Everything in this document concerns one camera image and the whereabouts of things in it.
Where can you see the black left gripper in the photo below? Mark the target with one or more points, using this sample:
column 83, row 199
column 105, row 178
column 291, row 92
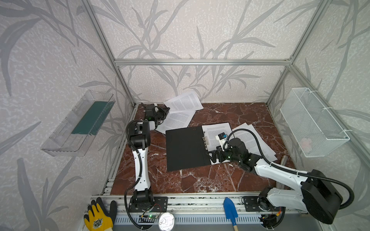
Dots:
column 157, row 112

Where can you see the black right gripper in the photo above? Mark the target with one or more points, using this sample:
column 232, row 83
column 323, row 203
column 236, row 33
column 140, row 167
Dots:
column 218, row 155

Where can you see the silver folder clip mechanism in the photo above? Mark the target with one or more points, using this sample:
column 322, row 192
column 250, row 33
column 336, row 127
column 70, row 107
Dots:
column 205, row 140

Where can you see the black file folder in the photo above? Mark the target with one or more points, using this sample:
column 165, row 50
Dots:
column 185, row 148

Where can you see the printed paper corner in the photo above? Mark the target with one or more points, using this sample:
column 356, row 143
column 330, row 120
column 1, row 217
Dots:
column 188, row 101

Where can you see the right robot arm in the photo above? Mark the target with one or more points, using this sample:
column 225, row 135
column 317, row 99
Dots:
column 310, row 192

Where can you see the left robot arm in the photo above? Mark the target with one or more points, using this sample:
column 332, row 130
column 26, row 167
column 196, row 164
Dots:
column 139, row 140

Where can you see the blue hand shovel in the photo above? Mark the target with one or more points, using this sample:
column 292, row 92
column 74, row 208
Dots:
column 230, row 212

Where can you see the yellow black work glove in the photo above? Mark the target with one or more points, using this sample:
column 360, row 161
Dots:
column 98, row 218

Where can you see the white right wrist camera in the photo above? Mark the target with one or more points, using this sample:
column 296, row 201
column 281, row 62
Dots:
column 222, row 138

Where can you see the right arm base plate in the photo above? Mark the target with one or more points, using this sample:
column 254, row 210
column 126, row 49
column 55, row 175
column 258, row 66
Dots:
column 258, row 204

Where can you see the aluminium frame rails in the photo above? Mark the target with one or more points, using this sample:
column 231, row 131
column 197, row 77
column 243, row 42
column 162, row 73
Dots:
column 332, row 59

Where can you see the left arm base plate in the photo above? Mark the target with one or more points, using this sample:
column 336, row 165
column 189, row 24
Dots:
column 159, row 205

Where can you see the clear plastic wall tray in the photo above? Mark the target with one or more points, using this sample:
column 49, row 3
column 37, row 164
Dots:
column 74, row 136

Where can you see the white wire mesh basket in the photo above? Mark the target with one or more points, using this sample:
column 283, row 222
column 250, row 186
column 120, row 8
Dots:
column 312, row 124

